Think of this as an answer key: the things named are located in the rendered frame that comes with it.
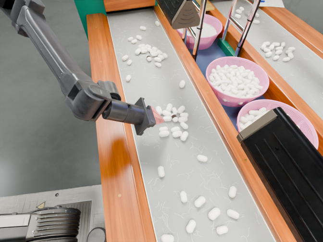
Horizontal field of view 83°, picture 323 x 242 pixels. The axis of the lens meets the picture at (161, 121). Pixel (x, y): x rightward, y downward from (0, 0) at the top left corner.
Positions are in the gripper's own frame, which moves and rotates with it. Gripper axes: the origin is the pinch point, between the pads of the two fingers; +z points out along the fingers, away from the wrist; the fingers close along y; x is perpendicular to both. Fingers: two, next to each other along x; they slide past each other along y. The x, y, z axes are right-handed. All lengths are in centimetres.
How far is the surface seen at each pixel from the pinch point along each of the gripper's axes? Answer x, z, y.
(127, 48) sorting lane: 8, 4, 54
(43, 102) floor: 117, -11, 105
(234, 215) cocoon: -3.2, 11.7, -32.0
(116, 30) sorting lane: 10, 2, 73
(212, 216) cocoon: 0.5, 7.0, -30.4
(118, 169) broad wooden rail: 14.5, -10.1, -10.2
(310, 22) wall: -92, 213, 125
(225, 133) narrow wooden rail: -9.5, 19.0, -8.4
